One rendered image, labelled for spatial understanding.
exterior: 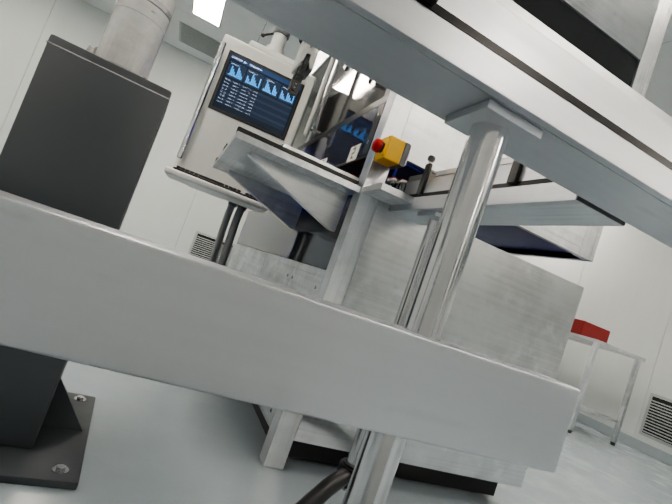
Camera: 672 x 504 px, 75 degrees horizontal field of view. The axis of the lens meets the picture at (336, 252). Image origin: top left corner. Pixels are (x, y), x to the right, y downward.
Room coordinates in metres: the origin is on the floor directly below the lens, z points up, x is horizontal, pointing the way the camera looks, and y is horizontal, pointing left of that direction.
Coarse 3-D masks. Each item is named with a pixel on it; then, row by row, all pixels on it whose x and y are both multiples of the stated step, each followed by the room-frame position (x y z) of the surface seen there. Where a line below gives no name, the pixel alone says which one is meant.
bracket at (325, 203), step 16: (256, 160) 1.31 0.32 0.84; (272, 176) 1.33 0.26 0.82; (288, 176) 1.35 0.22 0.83; (304, 176) 1.36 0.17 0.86; (288, 192) 1.37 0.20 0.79; (304, 192) 1.37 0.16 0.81; (320, 192) 1.39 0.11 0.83; (336, 192) 1.41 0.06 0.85; (304, 208) 1.40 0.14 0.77; (320, 208) 1.39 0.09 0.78; (336, 208) 1.41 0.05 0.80; (336, 224) 1.42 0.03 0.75
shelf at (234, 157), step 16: (240, 144) 1.27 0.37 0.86; (256, 144) 1.22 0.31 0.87; (224, 160) 1.60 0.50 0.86; (240, 160) 1.50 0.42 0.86; (272, 160) 1.32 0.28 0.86; (288, 160) 1.26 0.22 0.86; (256, 176) 1.70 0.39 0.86; (320, 176) 1.31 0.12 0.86; (336, 176) 1.31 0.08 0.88; (352, 192) 1.37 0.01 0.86
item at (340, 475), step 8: (344, 464) 1.19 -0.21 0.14; (336, 472) 1.14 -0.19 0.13; (344, 472) 1.15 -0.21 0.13; (328, 480) 1.11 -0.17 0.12; (336, 480) 1.12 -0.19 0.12; (344, 480) 1.14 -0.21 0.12; (320, 488) 1.08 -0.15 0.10; (328, 488) 1.09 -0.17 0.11; (336, 488) 1.11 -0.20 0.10; (304, 496) 1.06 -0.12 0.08; (312, 496) 1.06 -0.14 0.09; (320, 496) 1.06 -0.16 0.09; (328, 496) 1.08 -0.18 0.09
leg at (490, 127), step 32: (480, 128) 0.54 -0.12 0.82; (512, 128) 0.53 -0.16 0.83; (480, 160) 0.54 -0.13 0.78; (448, 192) 0.57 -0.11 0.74; (480, 192) 0.54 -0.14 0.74; (448, 224) 0.54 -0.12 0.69; (448, 256) 0.54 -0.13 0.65; (416, 288) 0.56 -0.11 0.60; (448, 288) 0.54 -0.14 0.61; (416, 320) 0.54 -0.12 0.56; (384, 448) 0.54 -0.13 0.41; (352, 480) 0.55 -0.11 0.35; (384, 480) 0.54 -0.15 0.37
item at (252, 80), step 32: (224, 64) 2.11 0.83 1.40; (256, 64) 2.15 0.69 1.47; (288, 64) 2.20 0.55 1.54; (224, 96) 2.13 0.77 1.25; (256, 96) 2.16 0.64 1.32; (288, 96) 2.20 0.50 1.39; (224, 128) 2.14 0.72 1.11; (256, 128) 2.18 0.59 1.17; (288, 128) 2.22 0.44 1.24; (192, 160) 2.12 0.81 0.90
